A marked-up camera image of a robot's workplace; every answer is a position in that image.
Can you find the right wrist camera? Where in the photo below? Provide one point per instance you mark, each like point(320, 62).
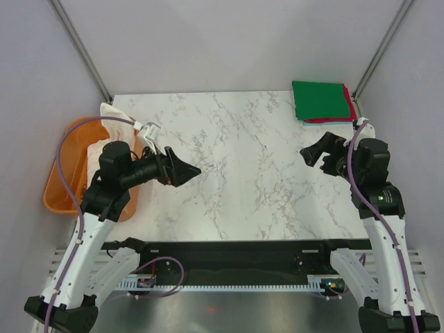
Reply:
point(363, 129)

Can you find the aluminium frame rail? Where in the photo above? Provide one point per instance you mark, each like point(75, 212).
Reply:
point(103, 258)

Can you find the right aluminium corner post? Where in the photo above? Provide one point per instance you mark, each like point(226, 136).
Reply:
point(383, 46)

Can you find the white crumpled t shirt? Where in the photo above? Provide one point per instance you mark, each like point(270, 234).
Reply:
point(114, 131)

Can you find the orange plastic basket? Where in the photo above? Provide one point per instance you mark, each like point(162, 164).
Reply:
point(73, 163)

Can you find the left aluminium corner post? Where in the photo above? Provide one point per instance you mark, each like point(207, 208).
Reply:
point(72, 34)

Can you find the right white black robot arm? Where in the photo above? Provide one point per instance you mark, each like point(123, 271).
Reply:
point(389, 302)

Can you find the white slotted cable duct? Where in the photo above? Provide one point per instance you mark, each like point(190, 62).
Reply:
point(314, 284)

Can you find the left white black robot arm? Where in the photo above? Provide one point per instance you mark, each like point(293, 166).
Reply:
point(72, 301)

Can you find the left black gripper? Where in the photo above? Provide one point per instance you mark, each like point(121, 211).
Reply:
point(173, 171)

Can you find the green t shirt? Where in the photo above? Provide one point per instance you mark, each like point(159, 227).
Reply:
point(314, 100)

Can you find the folded light blue t shirt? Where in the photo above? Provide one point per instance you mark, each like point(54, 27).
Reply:
point(329, 123)

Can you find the aluminium corner post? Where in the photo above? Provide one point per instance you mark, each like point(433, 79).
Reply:
point(383, 46)
point(72, 34)

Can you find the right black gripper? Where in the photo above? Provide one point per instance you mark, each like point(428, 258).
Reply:
point(330, 143)

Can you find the folded red t shirt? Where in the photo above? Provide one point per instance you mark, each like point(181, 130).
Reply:
point(351, 110)

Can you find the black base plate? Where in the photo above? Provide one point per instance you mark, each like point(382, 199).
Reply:
point(239, 261)

